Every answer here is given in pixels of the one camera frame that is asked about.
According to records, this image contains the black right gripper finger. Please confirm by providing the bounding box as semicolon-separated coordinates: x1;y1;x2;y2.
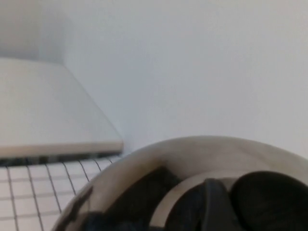
197;178;233;231

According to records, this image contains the steel pot lid black knob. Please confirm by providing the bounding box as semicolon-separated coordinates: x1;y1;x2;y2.
51;135;308;231

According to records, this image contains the white black-grid tablecloth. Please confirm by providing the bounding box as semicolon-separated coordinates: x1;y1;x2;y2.
0;155;121;231

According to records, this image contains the white flat board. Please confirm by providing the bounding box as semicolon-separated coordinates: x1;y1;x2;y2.
0;57;125;161

